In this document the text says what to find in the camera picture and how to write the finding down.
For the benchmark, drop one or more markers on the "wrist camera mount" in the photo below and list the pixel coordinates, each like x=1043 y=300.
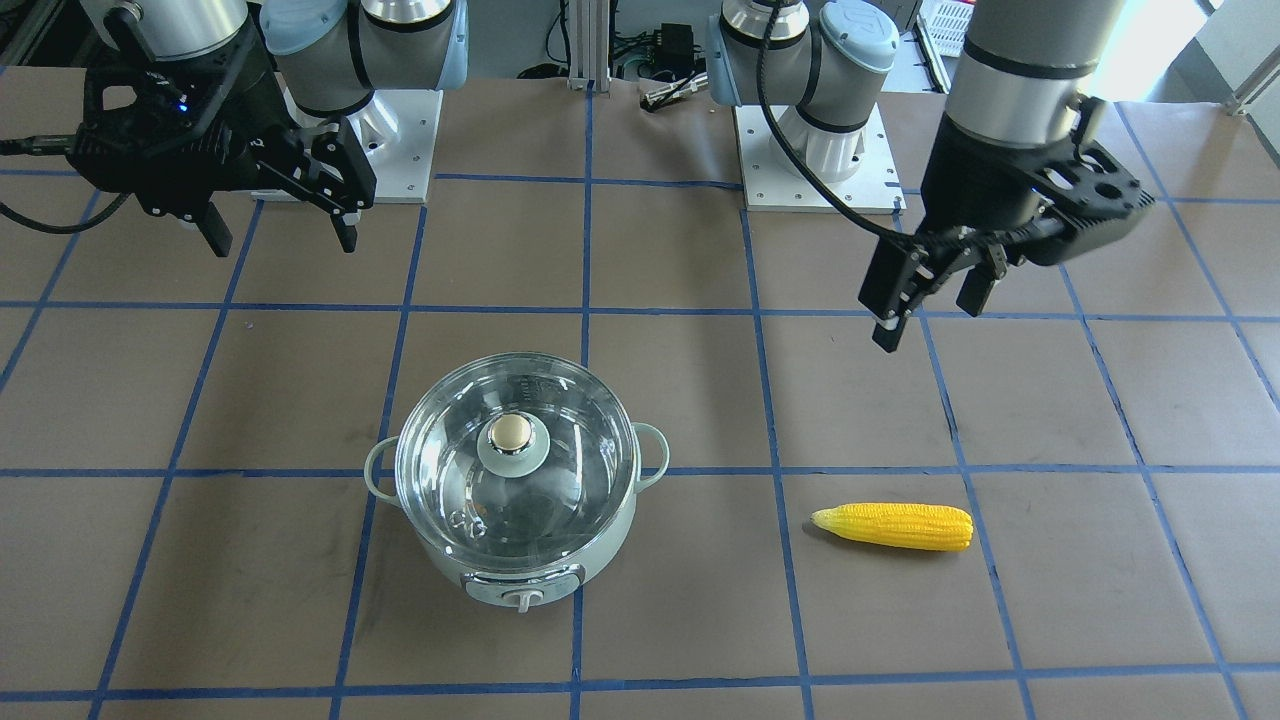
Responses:
x=1089 y=201
x=130 y=116

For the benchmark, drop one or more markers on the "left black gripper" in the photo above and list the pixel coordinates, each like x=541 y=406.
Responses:
x=968 y=182

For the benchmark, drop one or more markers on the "yellow corn cob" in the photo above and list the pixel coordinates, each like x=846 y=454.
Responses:
x=908 y=526

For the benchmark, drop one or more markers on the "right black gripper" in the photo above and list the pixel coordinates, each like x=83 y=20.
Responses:
x=243 y=112

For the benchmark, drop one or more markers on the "pale green cooking pot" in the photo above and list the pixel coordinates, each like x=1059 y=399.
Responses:
x=526 y=589

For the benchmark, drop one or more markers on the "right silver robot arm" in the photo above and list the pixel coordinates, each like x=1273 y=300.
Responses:
x=341 y=58

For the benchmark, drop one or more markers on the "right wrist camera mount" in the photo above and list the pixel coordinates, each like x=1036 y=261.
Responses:
x=130 y=116

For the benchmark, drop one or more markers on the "white plastic basket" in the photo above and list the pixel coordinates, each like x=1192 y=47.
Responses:
x=946 y=23

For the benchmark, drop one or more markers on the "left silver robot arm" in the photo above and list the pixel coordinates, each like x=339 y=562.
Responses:
x=1019 y=83

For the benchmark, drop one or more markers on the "glass pot lid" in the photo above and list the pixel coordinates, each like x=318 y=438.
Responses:
x=516 y=461

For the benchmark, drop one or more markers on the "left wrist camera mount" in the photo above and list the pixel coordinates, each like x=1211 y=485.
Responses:
x=1089 y=201

